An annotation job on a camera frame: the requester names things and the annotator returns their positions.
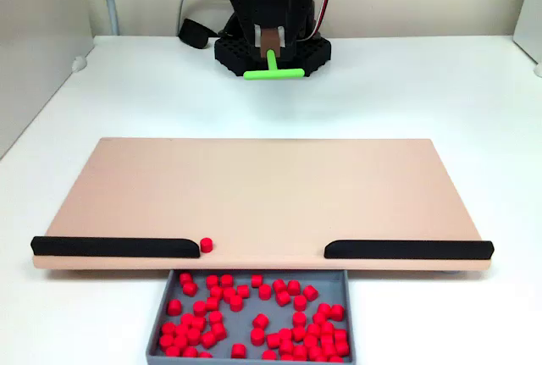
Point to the beige rectangular board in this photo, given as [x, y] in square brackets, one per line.
[271, 195]

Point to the black edge rail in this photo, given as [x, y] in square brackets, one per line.
[110, 247]
[406, 250]

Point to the green T pusher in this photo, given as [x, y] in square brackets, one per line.
[273, 73]

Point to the grey rectangular tray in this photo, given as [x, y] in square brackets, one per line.
[243, 327]

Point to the small white bracket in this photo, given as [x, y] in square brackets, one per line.
[79, 63]
[538, 69]

